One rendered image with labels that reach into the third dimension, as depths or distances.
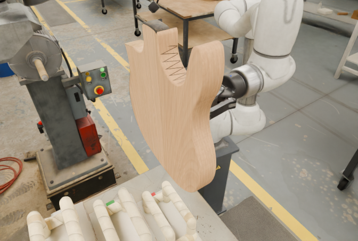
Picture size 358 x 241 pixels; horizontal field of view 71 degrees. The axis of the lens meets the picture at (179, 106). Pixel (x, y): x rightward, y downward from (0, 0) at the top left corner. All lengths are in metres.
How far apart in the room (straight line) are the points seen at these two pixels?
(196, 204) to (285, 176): 1.53
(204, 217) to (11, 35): 0.99
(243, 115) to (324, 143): 1.63
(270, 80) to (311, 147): 2.15
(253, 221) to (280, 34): 1.67
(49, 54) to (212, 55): 1.21
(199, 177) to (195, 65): 0.25
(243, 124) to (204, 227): 0.67
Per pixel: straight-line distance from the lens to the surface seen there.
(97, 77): 1.60
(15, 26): 1.15
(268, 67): 0.73
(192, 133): 0.47
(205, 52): 0.37
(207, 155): 0.51
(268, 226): 2.16
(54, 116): 1.87
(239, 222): 2.13
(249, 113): 1.45
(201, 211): 1.05
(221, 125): 1.44
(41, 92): 1.77
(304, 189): 2.47
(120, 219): 0.95
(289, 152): 2.72
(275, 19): 0.69
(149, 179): 1.14
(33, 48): 1.48
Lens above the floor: 1.84
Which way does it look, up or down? 37 degrees down
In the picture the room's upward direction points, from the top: straight up
